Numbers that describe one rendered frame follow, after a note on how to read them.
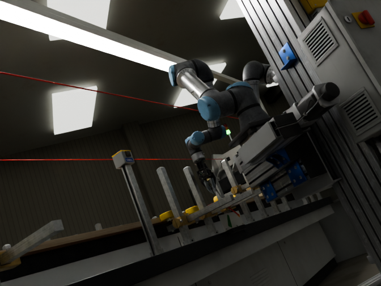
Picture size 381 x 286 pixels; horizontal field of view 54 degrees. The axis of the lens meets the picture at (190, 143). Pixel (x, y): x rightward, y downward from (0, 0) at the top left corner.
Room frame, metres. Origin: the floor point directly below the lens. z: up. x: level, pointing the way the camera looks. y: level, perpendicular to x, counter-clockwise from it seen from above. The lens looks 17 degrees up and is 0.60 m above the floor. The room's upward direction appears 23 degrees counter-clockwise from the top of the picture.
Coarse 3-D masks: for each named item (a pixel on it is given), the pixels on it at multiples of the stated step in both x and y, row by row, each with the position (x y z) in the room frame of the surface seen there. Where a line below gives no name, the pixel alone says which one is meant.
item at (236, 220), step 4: (232, 212) 2.41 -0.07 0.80; (220, 216) 2.27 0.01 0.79; (224, 216) 2.31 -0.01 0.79; (232, 216) 2.39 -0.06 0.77; (236, 216) 2.43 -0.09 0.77; (240, 216) 2.48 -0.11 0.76; (224, 220) 2.29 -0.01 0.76; (232, 220) 2.37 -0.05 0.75; (236, 220) 2.42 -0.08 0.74; (240, 220) 2.46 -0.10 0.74; (224, 224) 2.27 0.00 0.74; (232, 224) 2.36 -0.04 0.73; (236, 224) 2.40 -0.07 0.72; (240, 224) 2.44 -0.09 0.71; (224, 228) 2.26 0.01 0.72; (228, 228) 2.30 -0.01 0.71
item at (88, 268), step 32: (160, 224) 2.15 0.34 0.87; (192, 224) 2.40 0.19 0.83; (320, 224) 4.44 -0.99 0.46; (32, 256) 1.45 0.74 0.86; (64, 256) 1.57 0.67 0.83; (96, 256) 1.71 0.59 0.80; (128, 256) 1.87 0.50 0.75; (256, 256) 2.94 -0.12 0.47; (288, 256) 3.40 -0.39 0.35; (320, 256) 4.03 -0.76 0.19
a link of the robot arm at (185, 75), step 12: (192, 60) 1.83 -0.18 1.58; (168, 72) 1.85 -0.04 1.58; (180, 72) 1.76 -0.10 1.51; (192, 72) 1.78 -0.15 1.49; (180, 84) 1.80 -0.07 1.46; (192, 84) 1.69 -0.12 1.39; (204, 84) 1.68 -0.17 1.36; (204, 96) 1.57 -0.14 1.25; (216, 96) 1.56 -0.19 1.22; (228, 96) 1.57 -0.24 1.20; (204, 108) 1.58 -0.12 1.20; (216, 108) 1.56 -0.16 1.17; (228, 108) 1.58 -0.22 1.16
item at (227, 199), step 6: (222, 198) 1.86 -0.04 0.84; (228, 198) 1.85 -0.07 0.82; (210, 204) 1.90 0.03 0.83; (216, 204) 1.88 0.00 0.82; (222, 204) 1.87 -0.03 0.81; (204, 210) 1.92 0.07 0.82; (210, 210) 1.91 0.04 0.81; (192, 216) 1.97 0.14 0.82; (198, 216) 1.95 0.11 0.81; (168, 228) 2.05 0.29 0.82; (174, 228) 2.03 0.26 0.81
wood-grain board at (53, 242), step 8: (248, 200) 3.04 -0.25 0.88; (128, 224) 1.85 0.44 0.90; (136, 224) 1.90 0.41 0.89; (88, 232) 1.63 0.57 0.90; (96, 232) 1.67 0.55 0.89; (104, 232) 1.71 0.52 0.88; (112, 232) 1.75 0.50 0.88; (120, 232) 1.83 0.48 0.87; (56, 240) 1.49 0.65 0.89; (64, 240) 1.52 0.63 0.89; (72, 240) 1.55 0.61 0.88; (80, 240) 1.59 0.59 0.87; (88, 240) 1.67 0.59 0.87; (40, 248) 1.42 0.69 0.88; (48, 248) 1.46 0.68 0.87; (56, 248) 1.53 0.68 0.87
